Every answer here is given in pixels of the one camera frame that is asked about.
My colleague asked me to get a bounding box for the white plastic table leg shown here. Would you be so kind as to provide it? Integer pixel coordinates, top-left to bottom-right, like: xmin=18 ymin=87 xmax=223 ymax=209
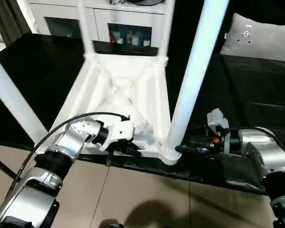
xmin=77 ymin=0 xmax=96 ymax=59
xmin=0 ymin=51 xmax=48 ymax=148
xmin=166 ymin=0 xmax=230 ymax=158
xmin=158 ymin=0 xmax=177 ymax=62

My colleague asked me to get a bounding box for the white glass-door cabinet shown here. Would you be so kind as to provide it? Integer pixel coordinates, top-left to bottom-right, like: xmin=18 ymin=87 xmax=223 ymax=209
xmin=26 ymin=0 xmax=169 ymax=48

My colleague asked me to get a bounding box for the grey helmet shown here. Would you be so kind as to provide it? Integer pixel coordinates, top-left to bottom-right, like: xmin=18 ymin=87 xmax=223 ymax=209
xmin=127 ymin=0 xmax=166 ymax=6

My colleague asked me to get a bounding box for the black work mat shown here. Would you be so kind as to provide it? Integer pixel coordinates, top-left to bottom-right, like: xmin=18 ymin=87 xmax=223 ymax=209
xmin=0 ymin=33 xmax=285 ymax=196

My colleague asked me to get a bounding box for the white plastic table top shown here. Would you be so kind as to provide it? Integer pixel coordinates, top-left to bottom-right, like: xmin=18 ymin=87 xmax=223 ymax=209
xmin=35 ymin=53 xmax=183 ymax=166

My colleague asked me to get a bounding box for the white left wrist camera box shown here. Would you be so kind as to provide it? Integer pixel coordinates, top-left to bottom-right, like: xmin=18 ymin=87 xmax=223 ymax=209
xmin=99 ymin=121 xmax=135 ymax=152

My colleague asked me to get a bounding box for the black box with yellow label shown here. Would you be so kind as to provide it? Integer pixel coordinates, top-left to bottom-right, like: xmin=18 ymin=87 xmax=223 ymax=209
xmin=174 ymin=0 xmax=236 ymax=56

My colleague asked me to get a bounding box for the grey cushion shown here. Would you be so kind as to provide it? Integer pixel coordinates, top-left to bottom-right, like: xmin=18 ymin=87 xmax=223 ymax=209
xmin=220 ymin=13 xmax=285 ymax=63

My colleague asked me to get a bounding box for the black metal frame bar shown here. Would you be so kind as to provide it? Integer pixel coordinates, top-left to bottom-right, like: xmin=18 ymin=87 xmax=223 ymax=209
xmin=0 ymin=153 xmax=17 ymax=179

